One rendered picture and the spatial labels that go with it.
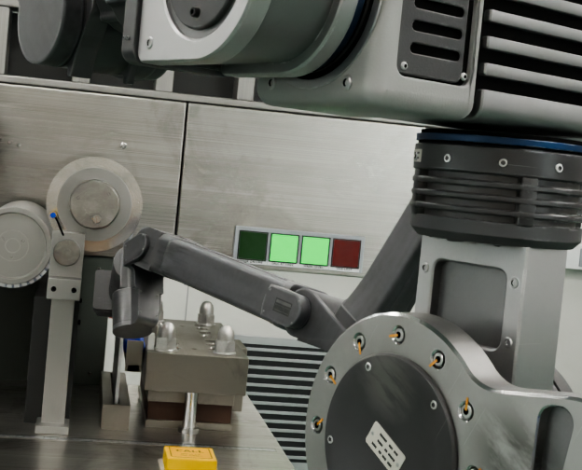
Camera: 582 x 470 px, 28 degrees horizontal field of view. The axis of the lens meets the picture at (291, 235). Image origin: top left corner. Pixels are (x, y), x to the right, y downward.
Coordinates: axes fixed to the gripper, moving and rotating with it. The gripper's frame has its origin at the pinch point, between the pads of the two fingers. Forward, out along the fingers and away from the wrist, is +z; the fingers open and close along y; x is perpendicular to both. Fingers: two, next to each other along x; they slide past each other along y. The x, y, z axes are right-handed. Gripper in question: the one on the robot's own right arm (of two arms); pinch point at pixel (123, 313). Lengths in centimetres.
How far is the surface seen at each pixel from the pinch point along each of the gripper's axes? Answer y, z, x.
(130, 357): 1.5, 2.4, -6.4
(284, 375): 76, 254, 83
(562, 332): 190, 243, 105
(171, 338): 7.5, -2.0, -4.5
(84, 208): -7.5, -12.0, 12.1
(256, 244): 24.9, 20.6, 24.3
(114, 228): -2.7, -9.2, 10.5
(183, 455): 8.6, -15.8, -27.0
